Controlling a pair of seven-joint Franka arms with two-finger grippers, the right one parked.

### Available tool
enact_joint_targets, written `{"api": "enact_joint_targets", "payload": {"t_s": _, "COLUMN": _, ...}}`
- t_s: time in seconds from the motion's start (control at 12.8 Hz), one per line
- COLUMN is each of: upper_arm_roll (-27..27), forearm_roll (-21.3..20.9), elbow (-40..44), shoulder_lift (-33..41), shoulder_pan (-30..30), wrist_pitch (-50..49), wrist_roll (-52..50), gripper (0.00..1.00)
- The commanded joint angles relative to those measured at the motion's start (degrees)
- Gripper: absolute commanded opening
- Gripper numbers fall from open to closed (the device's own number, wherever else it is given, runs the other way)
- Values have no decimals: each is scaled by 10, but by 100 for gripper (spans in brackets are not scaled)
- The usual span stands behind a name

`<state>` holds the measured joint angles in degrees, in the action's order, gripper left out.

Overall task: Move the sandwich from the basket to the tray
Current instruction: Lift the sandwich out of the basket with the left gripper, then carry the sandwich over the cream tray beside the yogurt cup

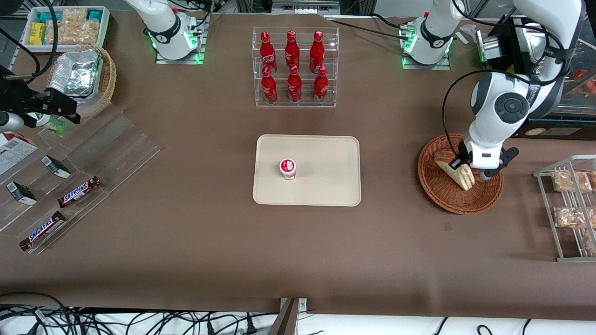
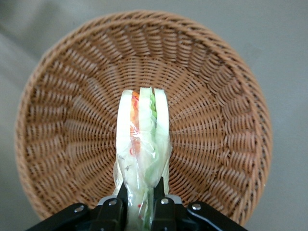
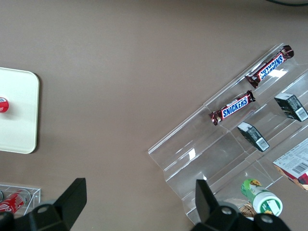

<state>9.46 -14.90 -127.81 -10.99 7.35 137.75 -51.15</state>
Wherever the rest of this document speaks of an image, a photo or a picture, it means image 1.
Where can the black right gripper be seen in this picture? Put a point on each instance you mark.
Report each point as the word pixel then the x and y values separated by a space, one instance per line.
pixel 17 100

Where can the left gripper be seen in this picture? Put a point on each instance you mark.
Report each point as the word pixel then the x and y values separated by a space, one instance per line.
pixel 457 163

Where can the triangle sandwich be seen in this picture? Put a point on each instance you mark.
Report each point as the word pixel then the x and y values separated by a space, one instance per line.
pixel 454 170

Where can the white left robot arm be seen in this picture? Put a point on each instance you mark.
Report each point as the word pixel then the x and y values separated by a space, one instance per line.
pixel 491 116

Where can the brown round wicker basket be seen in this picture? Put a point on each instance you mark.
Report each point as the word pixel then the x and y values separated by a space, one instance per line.
pixel 447 197

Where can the silver foil tray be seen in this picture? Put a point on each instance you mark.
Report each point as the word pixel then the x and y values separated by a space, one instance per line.
pixel 77 72

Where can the tan wicker basket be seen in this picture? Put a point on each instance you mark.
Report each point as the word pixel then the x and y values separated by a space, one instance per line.
pixel 108 79

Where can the beige plastic tray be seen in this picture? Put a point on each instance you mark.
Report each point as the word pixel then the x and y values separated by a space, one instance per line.
pixel 321 186

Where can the small green label bottle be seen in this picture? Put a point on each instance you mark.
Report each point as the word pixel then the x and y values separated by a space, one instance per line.
pixel 49 123

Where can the small black white box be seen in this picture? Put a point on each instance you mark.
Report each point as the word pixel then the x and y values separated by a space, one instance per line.
pixel 21 193
pixel 56 166

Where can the white printed paper box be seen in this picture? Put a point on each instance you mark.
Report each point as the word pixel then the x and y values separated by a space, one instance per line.
pixel 14 151

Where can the clear acrylic display shelf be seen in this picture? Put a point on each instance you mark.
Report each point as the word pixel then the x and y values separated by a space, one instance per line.
pixel 111 149

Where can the clear bag of crackers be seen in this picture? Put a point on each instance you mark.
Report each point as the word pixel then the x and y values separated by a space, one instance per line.
pixel 74 33
pixel 74 16

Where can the yellow snack pack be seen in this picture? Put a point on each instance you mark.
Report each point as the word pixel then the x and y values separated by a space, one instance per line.
pixel 37 33

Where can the snickers chocolate bar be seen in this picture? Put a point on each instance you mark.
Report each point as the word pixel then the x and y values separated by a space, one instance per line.
pixel 43 230
pixel 79 191

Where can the white plastic snack bin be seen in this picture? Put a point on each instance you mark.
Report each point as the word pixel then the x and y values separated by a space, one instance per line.
pixel 104 28

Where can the teal snack pack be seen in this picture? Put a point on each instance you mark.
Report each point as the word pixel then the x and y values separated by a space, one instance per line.
pixel 49 17
pixel 95 15

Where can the clear bag of brown snacks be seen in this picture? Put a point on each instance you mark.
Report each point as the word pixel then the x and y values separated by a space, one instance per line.
pixel 591 243
pixel 570 217
pixel 572 181

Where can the black food warmer appliance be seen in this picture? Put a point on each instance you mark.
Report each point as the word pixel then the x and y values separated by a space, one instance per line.
pixel 568 128

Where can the small white tag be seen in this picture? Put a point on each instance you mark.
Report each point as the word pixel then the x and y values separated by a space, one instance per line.
pixel 464 38

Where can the red cola bottle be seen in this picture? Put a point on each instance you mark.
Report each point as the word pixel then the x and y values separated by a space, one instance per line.
pixel 317 51
pixel 294 87
pixel 266 52
pixel 268 88
pixel 292 51
pixel 321 87

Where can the clear acrylic bottle rack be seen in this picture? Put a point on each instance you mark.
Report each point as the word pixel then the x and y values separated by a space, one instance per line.
pixel 302 100

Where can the red white yogurt cup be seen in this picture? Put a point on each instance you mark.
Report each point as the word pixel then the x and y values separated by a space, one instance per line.
pixel 287 169

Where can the brown table cover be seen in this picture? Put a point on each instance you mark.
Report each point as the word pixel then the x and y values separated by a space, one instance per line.
pixel 209 256

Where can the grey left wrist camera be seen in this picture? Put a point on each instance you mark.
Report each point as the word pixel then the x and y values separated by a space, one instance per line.
pixel 505 160

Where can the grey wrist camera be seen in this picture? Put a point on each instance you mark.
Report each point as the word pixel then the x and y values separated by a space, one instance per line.
pixel 505 160
pixel 9 122

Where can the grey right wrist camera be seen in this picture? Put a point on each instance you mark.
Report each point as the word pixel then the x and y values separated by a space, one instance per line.
pixel 9 122

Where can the metal table edge bracket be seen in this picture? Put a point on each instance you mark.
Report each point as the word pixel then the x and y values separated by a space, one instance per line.
pixel 291 316

